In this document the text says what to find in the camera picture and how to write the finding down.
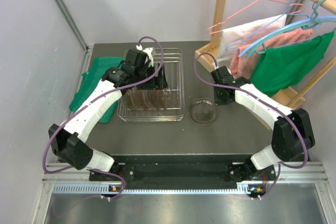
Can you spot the clear glass plate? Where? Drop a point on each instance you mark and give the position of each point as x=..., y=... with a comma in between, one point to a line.
x=126, y=100
x=203, y=111
x=140, y=99
x=146, y=101

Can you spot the wooden clothes rack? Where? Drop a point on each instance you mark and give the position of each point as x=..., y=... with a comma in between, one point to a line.
x=286, y=97

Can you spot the white hanging garment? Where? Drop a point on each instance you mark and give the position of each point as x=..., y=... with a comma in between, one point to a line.
x=224, y=57

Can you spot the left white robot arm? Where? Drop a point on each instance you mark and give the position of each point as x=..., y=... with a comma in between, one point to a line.
x=68, y=140

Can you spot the pink wire hanger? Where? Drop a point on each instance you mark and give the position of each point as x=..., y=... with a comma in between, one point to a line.
x=252, y=3

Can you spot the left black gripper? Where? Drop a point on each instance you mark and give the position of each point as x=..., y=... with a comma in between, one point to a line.
x=161, y=83

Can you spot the aluminium frame profile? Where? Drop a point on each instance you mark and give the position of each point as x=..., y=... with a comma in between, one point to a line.
x=71, y=23

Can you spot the slotted cable duct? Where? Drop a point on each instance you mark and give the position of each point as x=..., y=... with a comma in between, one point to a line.
x=108, y=188

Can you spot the folded green t-shirt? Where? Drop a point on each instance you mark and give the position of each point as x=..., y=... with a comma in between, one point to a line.
x=91, y=78

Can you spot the pink hanging garment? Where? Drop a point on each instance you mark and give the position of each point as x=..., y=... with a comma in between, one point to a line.
x=244, y=67

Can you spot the wire dish rack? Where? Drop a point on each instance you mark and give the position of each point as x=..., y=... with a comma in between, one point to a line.
x=173, y=66

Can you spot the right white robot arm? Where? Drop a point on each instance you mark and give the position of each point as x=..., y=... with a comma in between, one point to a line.
x=292, y=133

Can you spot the green hanging garment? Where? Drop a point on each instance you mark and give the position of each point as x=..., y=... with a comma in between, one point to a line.
x=279, y=68

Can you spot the teal plastic hanger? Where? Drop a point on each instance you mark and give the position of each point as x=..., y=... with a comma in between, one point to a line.
x=314, y=15

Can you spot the light blue plastic hanger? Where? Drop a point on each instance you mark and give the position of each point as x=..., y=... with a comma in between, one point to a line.
x=309, y=23

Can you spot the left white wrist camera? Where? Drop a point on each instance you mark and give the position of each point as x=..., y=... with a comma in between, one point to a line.
x=150, y=53

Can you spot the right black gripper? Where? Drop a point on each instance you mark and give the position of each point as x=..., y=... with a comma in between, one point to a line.
x=218, y=100

